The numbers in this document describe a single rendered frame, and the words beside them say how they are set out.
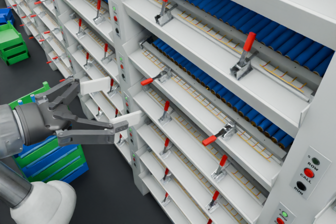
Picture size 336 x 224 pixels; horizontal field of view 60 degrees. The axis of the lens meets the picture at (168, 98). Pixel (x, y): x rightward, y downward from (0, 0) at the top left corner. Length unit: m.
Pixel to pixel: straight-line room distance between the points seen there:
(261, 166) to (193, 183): 0.43
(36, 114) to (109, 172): 1.28
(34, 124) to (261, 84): 0.42
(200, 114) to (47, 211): 0.68
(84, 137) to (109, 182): 1.23
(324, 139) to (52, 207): 0.95
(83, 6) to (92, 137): 0.88
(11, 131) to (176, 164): 0.71
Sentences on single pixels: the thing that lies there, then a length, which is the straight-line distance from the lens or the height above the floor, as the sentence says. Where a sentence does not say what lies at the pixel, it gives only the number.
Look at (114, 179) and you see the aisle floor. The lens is 1.77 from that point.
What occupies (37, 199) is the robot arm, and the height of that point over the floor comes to 0.53.
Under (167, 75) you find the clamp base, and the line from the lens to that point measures 0.86.
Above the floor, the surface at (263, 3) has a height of 1.29.
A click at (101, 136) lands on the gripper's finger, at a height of 1.08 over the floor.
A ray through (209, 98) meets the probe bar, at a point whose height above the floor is 0.97.
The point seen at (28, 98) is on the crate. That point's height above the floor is 0.52.
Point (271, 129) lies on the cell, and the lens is 0.72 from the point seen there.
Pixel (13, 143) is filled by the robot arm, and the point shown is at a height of 1.10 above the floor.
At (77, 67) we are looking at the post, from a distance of 1.81.
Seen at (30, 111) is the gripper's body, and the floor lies 1.13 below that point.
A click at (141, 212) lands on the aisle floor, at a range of 1.66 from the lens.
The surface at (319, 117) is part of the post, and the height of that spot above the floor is 1.16.
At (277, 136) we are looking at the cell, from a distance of 0.71.
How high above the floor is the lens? 1.48
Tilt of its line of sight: 43 degrees down
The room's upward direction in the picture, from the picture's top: straight up
